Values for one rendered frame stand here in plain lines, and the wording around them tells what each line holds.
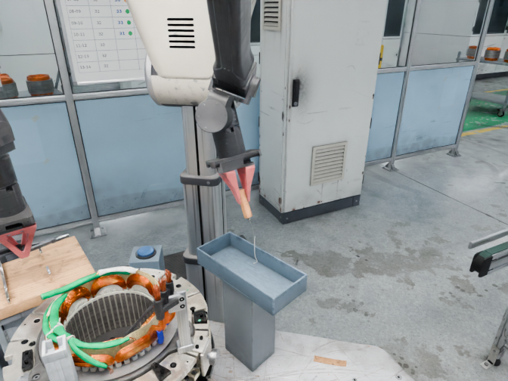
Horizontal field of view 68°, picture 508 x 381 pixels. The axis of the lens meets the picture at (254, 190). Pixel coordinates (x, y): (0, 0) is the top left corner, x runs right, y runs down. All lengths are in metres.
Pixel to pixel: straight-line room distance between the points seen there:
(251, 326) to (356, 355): 0.31
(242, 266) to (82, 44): 2.10
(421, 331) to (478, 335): 0.30
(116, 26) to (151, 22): 1.85
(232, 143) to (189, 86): 0.23
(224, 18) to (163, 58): 0.40
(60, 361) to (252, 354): 0.50
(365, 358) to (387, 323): 1.27
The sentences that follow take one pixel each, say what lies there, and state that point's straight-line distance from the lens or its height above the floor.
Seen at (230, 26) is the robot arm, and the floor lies 1.56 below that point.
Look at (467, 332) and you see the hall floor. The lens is 2.46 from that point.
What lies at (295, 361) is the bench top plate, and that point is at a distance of 1.04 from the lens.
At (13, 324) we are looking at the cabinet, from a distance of 0.93.
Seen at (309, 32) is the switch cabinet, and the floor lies 1.44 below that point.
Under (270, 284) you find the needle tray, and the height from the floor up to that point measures 1.03.
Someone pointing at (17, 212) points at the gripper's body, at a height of 1.24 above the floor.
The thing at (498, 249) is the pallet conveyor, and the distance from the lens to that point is 1.70.
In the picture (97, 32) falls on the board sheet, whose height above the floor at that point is 1.44.
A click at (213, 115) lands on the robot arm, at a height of 1.41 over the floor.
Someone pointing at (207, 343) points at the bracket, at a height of 1.10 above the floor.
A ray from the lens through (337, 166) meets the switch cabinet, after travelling 3.11.
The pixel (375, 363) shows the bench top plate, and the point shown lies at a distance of 1.08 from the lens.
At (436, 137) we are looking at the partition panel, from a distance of 4.76.
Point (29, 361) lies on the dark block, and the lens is 0.70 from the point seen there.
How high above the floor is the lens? 1.58
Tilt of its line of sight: 26 degrees down
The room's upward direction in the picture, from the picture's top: straight up
